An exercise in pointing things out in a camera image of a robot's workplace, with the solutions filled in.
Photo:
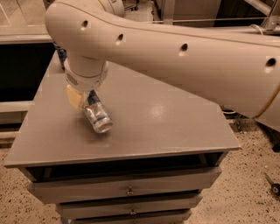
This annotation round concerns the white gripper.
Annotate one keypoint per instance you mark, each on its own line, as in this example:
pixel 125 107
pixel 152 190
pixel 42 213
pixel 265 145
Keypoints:
pixel 82 82

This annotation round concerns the silver blue redbull can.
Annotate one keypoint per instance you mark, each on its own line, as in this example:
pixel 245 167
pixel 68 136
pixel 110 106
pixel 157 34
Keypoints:
pixel 97 114

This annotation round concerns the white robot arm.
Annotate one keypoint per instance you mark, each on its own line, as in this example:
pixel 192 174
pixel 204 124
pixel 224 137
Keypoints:
pixel 238 71

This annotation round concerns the blue pepsi can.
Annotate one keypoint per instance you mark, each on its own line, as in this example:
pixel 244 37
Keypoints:
pixel 62 54

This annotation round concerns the grey drawer cabinet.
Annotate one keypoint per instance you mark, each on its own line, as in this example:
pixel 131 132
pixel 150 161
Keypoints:
pixel 156 128

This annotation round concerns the middle grey drawer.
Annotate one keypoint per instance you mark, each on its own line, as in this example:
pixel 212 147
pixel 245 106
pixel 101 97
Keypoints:
pixel 137 205

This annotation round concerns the grey drawer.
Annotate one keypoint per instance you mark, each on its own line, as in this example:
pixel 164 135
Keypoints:
pixel 137 205
pixel 167 217
pixel 124 186

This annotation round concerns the top grey drawer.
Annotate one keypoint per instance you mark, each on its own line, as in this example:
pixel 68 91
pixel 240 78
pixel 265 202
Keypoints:
pixel 124 186

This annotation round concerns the bottom grey drawer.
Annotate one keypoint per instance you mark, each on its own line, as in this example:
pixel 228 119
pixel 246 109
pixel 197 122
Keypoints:
pixel 167 217

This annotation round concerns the black tool on floor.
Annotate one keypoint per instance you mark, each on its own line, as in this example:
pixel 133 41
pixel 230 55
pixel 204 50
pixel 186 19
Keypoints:
pixel 275 187

